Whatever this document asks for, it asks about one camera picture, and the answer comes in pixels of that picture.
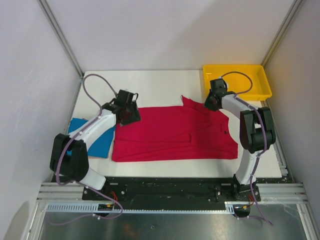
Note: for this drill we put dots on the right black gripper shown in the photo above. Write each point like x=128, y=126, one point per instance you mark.
x=208, y=105

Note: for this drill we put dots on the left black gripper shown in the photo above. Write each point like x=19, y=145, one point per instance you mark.
x=135, y=117

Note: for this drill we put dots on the red polo shirt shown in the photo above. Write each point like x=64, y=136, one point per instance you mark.
x=185, y=132

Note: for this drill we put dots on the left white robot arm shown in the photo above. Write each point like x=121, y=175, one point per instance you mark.
x=69, y=155

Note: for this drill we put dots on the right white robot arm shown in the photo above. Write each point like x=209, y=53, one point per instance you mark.
x=256, y=135

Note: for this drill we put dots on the yellow plastic tray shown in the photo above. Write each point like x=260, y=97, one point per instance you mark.
x=237, y=77

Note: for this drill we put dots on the folded blue t shirt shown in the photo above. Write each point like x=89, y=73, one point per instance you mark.
x=101, y=147

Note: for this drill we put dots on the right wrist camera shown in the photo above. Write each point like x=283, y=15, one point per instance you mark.
x=218, y=87

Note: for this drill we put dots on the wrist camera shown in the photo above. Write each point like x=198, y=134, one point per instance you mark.
x=125, y=97
x=218, y=87

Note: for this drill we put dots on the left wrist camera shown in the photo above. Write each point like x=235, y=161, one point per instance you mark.
x=125, y=97

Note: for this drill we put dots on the grey slotted cable duct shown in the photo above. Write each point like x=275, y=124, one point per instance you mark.
x=104, y=208

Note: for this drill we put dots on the left aluminium frame post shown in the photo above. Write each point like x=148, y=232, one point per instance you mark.
x=52, y=20

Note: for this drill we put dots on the aluminium frame post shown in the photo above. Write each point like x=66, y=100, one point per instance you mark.
x=52, y=20
x=284, y=27

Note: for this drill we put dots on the right aluminium frame post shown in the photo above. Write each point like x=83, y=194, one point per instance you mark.
x=284, y=27

